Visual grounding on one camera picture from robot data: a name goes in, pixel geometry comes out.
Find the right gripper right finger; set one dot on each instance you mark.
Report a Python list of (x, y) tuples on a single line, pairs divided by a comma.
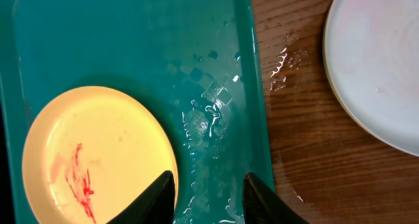
[(261, 205)]

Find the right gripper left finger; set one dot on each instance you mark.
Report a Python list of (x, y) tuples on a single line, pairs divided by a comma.
[(155, 205)]

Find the light blue plate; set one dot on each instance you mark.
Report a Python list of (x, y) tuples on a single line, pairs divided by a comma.
[(370, 51)]

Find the teal plastic serving tray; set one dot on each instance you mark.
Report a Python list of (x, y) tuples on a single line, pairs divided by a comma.
[(192, 63)]

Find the upper yellow-green plate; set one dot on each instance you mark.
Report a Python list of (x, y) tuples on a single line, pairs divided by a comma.
[(89, 153)]

